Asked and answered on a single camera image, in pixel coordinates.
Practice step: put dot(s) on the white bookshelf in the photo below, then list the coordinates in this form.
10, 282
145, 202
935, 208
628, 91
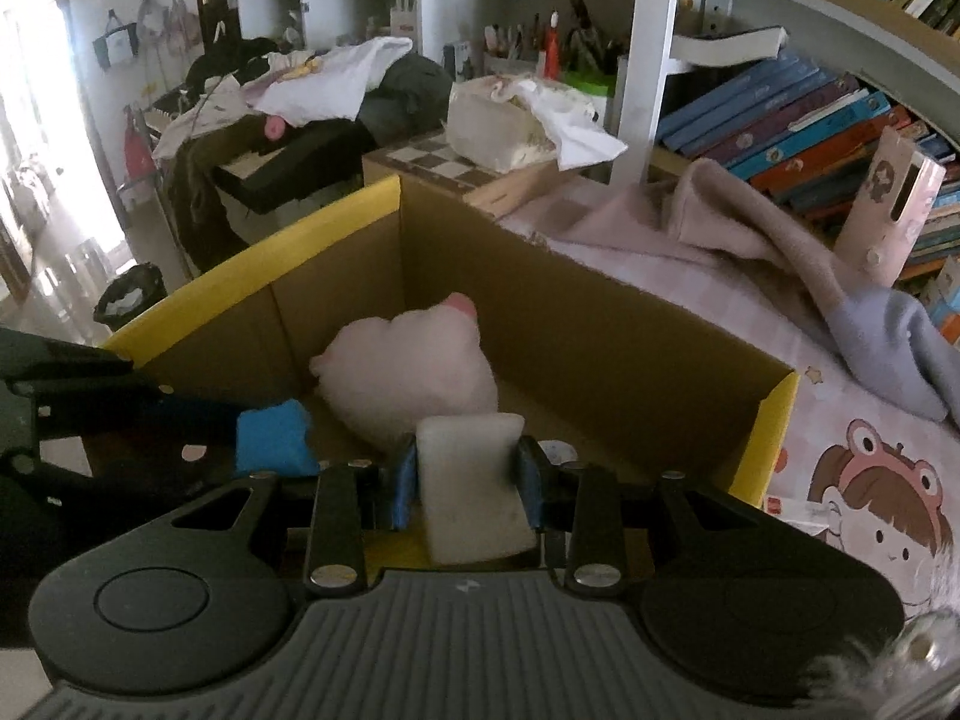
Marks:
660, 30

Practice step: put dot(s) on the white foam block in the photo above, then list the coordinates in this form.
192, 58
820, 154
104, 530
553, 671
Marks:
472, 480

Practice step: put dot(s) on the grey blue cloth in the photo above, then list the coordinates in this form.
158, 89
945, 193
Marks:
885, 345

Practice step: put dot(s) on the pile of dark clothes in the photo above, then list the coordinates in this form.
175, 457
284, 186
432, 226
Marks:
206, 195

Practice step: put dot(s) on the white plastic bag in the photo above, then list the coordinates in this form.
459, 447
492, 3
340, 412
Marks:
487, 127

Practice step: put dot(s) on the wooden chessboard box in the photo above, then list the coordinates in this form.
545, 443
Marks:
442, 161

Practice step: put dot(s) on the dark tote bag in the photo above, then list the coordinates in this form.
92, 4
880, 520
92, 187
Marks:
116, 45

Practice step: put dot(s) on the cardboard box with yellow flaps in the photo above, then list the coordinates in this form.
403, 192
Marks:
600, 345

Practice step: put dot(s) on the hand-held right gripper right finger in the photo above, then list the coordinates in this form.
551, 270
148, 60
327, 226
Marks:
529, 481

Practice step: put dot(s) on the pink plush toy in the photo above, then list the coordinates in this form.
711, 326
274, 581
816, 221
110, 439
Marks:
405, 367

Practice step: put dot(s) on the row of colourful books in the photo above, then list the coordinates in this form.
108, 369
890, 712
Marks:
787, 112

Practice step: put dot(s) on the dark grey cloth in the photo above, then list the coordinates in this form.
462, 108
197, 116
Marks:
409, 90

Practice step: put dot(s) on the red bottle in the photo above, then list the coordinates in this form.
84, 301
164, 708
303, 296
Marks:
553, 49

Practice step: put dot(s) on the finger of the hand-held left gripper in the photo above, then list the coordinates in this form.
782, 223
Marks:
274, 439

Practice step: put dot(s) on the red hanging bag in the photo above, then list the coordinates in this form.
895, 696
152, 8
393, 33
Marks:
137, 150

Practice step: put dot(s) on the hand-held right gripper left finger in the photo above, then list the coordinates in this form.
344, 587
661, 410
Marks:
405, 481

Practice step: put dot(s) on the black trash bin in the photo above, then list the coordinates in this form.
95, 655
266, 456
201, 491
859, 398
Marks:
131, 300

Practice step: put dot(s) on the white cloth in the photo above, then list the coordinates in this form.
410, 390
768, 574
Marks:
330, 82

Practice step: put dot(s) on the white pen holder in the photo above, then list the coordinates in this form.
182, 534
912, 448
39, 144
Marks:
510, 60

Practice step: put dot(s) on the beige pink cloth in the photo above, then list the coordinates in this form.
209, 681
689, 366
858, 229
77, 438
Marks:
720, 217

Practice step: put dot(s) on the black flat case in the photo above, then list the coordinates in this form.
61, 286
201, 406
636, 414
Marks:
315, 157

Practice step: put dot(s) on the printed pink tablecloth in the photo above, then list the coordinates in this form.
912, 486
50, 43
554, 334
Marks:
840, 450

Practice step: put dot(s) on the furry plush toy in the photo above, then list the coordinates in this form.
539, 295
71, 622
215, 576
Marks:
885, 667

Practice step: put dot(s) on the small pink round object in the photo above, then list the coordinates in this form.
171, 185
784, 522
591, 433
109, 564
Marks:
275, 127

